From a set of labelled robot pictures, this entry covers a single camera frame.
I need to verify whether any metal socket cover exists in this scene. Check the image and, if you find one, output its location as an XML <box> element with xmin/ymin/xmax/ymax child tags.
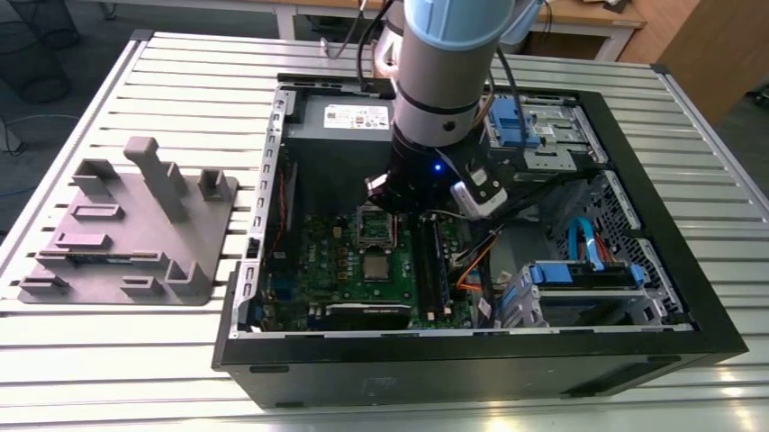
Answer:
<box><xmin>357</xmin><ymin>205</ymin><xmax>397</xmax><ymax>248</ymax></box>

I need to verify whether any CPU socket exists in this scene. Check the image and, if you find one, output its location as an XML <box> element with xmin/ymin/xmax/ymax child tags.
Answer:
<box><xmin>358</xmin><ymin>248</ymin><xmax>399</xmax><ymax>285</ymax></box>

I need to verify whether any grey power supply unit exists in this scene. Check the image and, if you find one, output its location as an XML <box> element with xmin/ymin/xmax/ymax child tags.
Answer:
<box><xmin>280</xmin><ymin>94</ymin><xmax>405</xmax><ymax>204</ymax></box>

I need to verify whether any black RAM slot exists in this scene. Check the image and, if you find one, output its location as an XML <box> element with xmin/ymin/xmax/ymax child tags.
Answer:
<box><xmin>419</xmin><ymin>211</ymin><xmax>439</xmax><ymax>317</ymax></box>
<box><xmin>427</xmin><ymin>214</ymin><xmax>447</xmax><ymax>317</ymax></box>
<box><xmin>414</xmin><ymin>211</ymin><xmax>431</xmax><ymax>317</ymax></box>

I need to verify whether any blue disk carrier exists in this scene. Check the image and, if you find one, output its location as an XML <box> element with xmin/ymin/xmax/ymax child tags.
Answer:
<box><xmin>485</xmin><ymin>96</ymin><xmax>542</xmax><ymax>148</ymax></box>

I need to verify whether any metal disk bay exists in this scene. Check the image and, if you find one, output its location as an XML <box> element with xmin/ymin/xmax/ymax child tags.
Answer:
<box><xmin>497</xmin><ymin>263</ymin><xmax>669</xmax><ymax>329</ymax></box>
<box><xmin>483</xmin><ymin>93</ymin><xmax>609</xmax><ymax>195</ymax></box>

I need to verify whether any green motherboard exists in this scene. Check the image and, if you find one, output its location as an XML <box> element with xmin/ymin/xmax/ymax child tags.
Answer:
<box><xmin>262</xmin><ymin>210</ymin><xmax>482</xmax><ymax>333</ymax></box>

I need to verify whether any hard disk in blue carrier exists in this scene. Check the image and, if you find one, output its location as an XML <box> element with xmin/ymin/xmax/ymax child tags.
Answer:
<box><xmin>521</xmin><ymin>263</ymin><xmax>648</xmax><ymax>293</ymax></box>

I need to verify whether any black graphics card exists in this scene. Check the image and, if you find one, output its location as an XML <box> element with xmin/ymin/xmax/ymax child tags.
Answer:
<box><xmin>322</xmin><ymin>301</ymin><xmax>417</xmax><ymax>333</ymax></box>

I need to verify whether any black PC case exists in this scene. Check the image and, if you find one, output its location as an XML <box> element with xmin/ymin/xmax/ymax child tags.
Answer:
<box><xmin>210</xmin><ymin>71</ymin><xmax>750</xmax><ymax>410</ymax></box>

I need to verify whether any grey parts rack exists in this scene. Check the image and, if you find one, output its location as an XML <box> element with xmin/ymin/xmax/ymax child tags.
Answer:
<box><xmin>16</xmin><ymin>135</ymin><xmax>242</xmax><ymax>308</ymax></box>

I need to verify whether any wooden top desk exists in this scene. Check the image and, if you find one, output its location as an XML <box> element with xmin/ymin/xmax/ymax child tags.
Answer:
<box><xmin>534</xmin><ymin>0</ymin><xmax>649</xmax><ymax>62</ymax></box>

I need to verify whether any RAM stick with gold contacts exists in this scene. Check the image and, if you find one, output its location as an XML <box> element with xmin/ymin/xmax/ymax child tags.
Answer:
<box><xmin>64</xmin><ymin>252</ymin><xmax>139</xmax><ymax>267</ymax></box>

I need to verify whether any wooden cabinet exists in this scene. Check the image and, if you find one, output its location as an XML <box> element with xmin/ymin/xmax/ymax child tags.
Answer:
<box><xmin>618</xmin><ymin>0</ymin><xmax>769</xmax><ymax>125</ymax></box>

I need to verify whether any black mesh bin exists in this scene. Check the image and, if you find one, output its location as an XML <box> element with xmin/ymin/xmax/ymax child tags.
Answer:
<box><xmin>0</xmin><ymin>0</ymin><xmax>83</xmax><ymax>105</ymax></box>

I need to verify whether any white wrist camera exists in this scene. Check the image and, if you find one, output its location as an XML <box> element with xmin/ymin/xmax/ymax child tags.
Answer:
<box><xmin>449</xmin><ymin>166</ymin><xmax>511</xmax><ymax>221</ymax></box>

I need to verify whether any black sleeved cable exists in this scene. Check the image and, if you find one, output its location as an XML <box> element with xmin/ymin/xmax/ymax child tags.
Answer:
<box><xmin>453</xmin><ymin>166</ymin><xmax>606</xmax><ymax>271</ymax></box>

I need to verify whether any tan cable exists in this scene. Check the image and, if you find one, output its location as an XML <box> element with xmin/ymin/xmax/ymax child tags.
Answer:
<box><xmin>477</xmin><ymin>87</ymin><xmax>498</xmax><ymax>131</ymax></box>

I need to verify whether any orange wire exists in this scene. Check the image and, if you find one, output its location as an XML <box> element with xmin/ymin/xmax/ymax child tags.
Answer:
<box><xmin>454</xmin><ymin>249</ymin><xmax>499</xmax><ymax>294</ymax></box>

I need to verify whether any black camera cable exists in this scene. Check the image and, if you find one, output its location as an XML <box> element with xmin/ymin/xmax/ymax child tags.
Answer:
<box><xmin>354</xmin><ymin>0</ymin><xmax>399</xmax><ymax>99</ymax></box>
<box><xmin>491</xmin><ymin>44</ymin><xmax>535</xmax><ymax>149</ymax></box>

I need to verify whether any blue data wire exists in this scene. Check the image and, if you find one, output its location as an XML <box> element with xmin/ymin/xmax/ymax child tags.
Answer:
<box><xmin>566</xmin><ymin>215</ymin><xmax>609</xmax><ymax>272</ymax></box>

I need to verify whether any white frame desk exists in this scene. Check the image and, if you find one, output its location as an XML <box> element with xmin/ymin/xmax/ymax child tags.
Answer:
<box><xmin>78</xmin><ymin>0</ymin><xmax>386</xmax><ymax>44</ymax></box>

